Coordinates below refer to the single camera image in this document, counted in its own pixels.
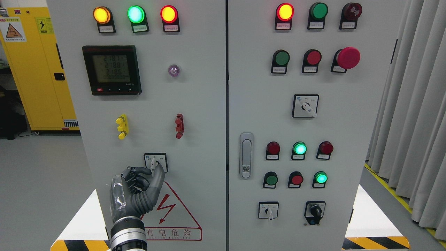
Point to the small clear indicator lamp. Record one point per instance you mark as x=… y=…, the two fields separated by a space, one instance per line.
x=174 y=70

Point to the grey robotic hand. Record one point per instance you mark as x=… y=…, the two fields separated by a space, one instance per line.
x=135 y=191

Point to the green lit push button lower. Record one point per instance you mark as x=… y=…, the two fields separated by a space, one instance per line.
x=319 y=180

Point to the white rotary switch right upper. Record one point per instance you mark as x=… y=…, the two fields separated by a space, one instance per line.
x=305 y=106

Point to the white rotary switch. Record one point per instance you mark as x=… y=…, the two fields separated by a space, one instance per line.
x=305 y=106
x=268 y=210

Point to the yellow safety storage cabinet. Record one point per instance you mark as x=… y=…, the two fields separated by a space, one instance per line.
x=29 y=40

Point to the white base yellow black stripes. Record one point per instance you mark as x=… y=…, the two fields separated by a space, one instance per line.
x=369 y=229

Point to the black digital power meter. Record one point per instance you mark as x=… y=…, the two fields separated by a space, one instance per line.
x=112 y=70

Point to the dark red indicator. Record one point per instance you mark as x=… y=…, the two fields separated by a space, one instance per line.
x=273 y=151
x=324 y=150

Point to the red push button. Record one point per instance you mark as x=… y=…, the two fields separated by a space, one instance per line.
x=295 y=180
x=311 y=60

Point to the red push button upper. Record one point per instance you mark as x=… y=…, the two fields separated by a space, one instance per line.
x=311 y=60

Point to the dark red buzzer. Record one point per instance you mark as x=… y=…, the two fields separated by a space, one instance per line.
x=350 y=15

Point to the black silver robot forearm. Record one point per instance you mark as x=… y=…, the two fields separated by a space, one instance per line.
x=128 y=234

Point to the white rotary switch door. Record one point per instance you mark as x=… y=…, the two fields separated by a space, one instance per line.
x=153 y=159

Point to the grey electrical cabinet right door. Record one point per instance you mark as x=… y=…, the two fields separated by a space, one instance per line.
x=261 y=103

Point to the green indicator light top left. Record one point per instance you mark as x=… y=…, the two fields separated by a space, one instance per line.
x=138 y=20

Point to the red terminal connector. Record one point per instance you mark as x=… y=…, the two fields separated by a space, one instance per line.
x=179 y=121

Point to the grey curtain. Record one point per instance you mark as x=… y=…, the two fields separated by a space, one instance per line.
x=408 y=144

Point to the yellow terminal connector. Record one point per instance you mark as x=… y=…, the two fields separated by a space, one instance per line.
x=123 y=126

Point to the green push button upper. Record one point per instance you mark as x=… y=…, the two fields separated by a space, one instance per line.
x=280 y=60

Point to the grey electrical cabinet left door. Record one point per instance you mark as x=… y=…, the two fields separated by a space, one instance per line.
x=197 y=160

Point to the black selector knob switch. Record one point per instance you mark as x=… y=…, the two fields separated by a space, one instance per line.
x=314 y=212

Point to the yellow indicator light top left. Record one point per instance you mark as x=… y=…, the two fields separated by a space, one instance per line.
x=104 y=20

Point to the green lit indicator lower middle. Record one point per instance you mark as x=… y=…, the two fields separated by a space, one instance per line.
x=299 y=150

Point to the red indicator light left door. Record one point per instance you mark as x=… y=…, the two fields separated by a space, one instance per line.
x=170 y=19

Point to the dark red indicator lower left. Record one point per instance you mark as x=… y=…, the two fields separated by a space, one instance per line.
x=273 y=151

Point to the red mushroom emergency stop button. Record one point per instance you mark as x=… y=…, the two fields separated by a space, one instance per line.
x=344 y=59

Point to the red lit indicator right door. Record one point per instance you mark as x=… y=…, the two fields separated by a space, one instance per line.
x=283 y=17

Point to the white rotary switch bottom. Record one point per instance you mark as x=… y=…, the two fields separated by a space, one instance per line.
x=268 y=210

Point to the dark red indicator lower right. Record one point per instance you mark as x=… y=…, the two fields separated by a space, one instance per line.
x=324 y=150

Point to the red electric danger warning sticker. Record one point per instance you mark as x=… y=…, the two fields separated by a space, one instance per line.
x=170 y=219

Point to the silver cabinet door handle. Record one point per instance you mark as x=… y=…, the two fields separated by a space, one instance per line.
x=245 y=154

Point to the grey electrical cabinet door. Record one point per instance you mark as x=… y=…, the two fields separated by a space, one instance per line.
x=197 y=160
x=261 y=103

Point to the red push button lower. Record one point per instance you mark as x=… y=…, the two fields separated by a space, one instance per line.
x=295 y=180

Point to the green indicator top right door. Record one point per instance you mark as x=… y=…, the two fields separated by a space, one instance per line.
x=316 y=17

